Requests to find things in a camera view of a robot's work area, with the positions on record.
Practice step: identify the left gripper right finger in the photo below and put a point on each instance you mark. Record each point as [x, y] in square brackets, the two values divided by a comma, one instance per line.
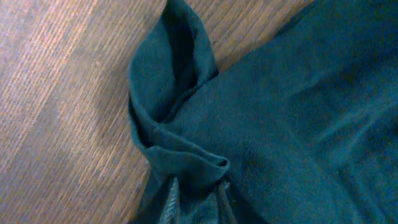
[225, 210]

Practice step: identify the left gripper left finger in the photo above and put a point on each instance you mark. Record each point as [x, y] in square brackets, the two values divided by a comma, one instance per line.
[171, 211]

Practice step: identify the black t-shirt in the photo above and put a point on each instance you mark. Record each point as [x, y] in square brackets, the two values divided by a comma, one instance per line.
[301, 130]

